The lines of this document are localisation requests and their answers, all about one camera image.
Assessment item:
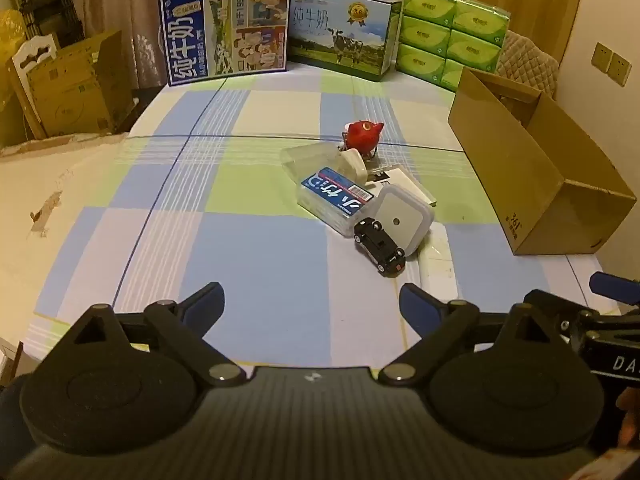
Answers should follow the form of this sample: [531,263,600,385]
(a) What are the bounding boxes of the person's right hand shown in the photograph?
[616,387,640,461]

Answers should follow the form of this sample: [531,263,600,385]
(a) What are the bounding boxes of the checked tablecloth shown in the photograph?
[27,67,621,368]

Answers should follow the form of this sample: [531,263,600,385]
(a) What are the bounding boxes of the white plastic panel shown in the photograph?
[365,164,459,311]

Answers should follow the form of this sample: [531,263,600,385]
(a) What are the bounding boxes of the quilted beige chair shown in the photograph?
[494,30,561,102]

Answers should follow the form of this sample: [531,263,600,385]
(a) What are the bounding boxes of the black folding cart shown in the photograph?
[5,0,87,56]

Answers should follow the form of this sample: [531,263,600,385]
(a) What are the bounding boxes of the blue label clear box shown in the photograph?
[297,165,376,237]

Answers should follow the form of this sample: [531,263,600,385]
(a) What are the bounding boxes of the blue milk carton box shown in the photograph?
[158,0,293,89]

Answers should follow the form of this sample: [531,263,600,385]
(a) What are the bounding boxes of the cardboard box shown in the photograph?
[447,67,637,257]

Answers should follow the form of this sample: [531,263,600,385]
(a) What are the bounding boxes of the red-hooded cat figurine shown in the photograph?
[342,119,386,154]

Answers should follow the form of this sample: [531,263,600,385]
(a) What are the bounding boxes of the flattened cardboard boxes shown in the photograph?
[25,30,137,137]

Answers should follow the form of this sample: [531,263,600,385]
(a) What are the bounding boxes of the cow print milk box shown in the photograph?
[286,0,404,83]

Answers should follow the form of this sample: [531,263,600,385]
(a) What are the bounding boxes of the pack of green tissue packets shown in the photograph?
[396,0,512,92]

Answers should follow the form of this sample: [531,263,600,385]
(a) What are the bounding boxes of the white square container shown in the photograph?
[372,184,434,257]

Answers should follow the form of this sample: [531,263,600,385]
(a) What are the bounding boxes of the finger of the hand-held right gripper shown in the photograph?
[590,271,640,306]
[524,289,601,333]

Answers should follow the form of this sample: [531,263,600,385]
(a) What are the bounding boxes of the white carved chair back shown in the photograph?
[5,34,62,141]

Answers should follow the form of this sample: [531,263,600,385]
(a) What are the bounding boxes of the yellow plastic bag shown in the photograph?
[0,7,32,147]

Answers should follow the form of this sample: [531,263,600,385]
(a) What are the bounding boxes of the black toy car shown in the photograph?
[353,217,407,277]

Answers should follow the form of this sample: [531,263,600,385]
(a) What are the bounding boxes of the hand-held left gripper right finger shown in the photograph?
[378,282,581,386]

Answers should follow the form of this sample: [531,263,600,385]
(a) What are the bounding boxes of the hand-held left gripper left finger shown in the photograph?
[47,281,246,386]

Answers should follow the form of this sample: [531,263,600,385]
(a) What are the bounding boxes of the white plug adapter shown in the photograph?
[334,148,369,182]

